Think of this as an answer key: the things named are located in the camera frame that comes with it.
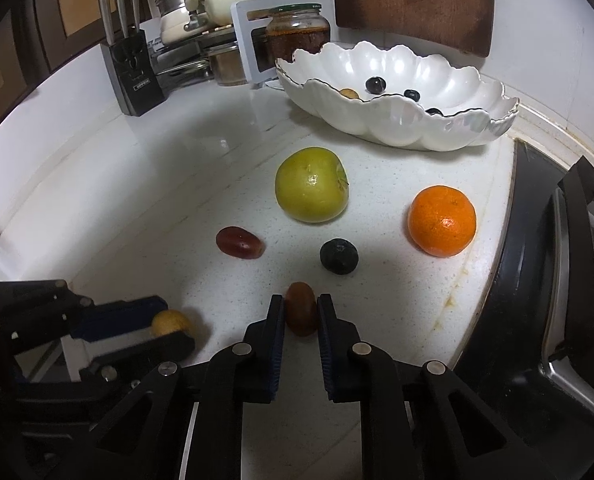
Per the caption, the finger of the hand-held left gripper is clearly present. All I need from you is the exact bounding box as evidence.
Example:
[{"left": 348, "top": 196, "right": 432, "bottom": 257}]
[
  {"left": 79, "top": 332, "right": 196, "bottom": 387},
  {"left": 0, "top": 280, "right": 170, "bottom": 361}
]

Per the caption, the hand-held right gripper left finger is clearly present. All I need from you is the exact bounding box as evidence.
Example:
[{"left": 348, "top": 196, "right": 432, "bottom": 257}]
[{"left": 94, "top": 294, "right": 285, "bottom": 480}]

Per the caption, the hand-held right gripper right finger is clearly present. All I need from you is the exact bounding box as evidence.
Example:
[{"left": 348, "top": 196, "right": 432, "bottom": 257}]
[{"left": 317, "top": 292, "right": 545, "bottom": 480}]

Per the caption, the red grape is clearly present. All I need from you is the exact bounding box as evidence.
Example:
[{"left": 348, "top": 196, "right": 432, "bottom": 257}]
[
  {"left": 215, "top": 226, "right": 265, "bottom": 260},
  {"left": 284, "top": 281, "right": 320, "bottom": 337}
]

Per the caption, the green apple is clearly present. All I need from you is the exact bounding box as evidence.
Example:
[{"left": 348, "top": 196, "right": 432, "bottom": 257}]
[{"left": 275, "top": 146, "right": 350, "bottom": 224}]

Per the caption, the orange tangerine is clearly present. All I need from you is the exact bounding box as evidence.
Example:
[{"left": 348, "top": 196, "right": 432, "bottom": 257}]
[{"left": 408, "top": 185, "right": 478, "bottom": 258}]

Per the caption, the white scalloped ceramic bowl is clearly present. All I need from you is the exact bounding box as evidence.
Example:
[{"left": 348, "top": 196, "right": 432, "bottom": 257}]
[{"left": 275, "top": 41, "right": 520, "bottom": 152}]

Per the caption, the black gas stove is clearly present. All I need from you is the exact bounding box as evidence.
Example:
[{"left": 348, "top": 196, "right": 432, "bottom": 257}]
[{"left": 452, "top": 140, "right": 594, "bottom": 443}]

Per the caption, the black knife block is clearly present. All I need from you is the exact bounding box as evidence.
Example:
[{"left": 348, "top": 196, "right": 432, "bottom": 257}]
[{"left": 100, "top": 30, "right": 166, "bottom": 117}]

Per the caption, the steel pan with lid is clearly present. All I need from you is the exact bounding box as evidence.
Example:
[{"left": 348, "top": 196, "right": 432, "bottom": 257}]
[{"left": 152, "top": 57, "right": 212, "bottom": 92}]

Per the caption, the small steel pot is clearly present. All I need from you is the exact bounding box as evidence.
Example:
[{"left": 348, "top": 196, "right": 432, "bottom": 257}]
[{"left": 208, "top": 45, "right": 250, "bottom": 86}]

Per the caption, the white pot shelf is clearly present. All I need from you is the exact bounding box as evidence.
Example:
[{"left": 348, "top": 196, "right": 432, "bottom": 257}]
[{"left": 149, "top": 0, "right": 280, "bottom": 88}]

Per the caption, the brown framed window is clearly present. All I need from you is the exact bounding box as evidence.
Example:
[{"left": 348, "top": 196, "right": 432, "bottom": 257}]
[{"left": 0, "top": 0, "right": 145, "bottom": 126}]

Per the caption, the steel pot white knob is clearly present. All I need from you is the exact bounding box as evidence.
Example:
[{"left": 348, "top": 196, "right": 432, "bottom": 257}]
[{"left": 156, "top": 0, "right": 208, "bottom": 45}]

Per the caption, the glass jar green lid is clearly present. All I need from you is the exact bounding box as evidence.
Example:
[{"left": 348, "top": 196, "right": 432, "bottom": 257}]
[{"left": 266, "top": 2, "right": 332, "bottom": 63}]

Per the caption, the dark wooden cutting board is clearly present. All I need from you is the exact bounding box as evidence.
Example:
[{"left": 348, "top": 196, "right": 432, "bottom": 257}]
[{"left": 331, "top": 0, "right": 495, "bottom": 58}]

